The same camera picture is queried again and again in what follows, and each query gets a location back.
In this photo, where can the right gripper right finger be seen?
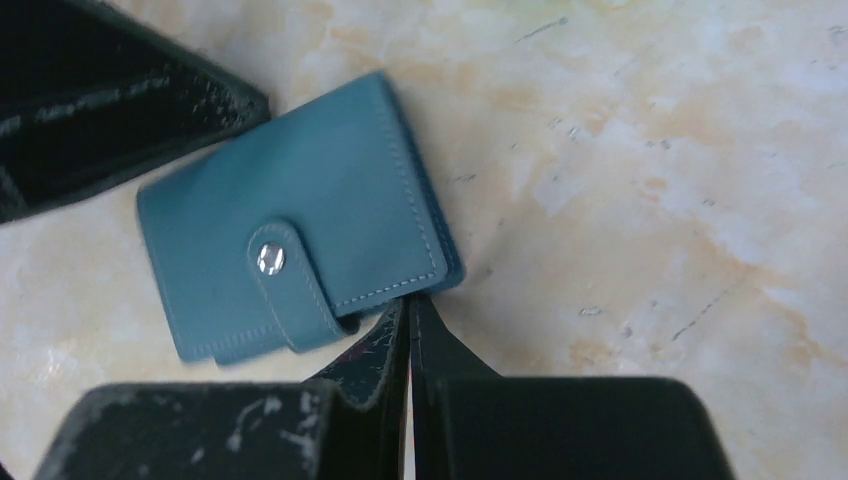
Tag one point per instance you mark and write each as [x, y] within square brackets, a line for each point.
[471, 422]

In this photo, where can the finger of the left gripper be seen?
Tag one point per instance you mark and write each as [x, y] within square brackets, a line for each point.
[91, 99]

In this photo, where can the blue leather card holder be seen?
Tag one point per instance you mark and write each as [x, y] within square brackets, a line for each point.
[285, 237]

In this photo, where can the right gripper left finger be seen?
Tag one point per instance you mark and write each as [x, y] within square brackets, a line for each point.
[344, 422]

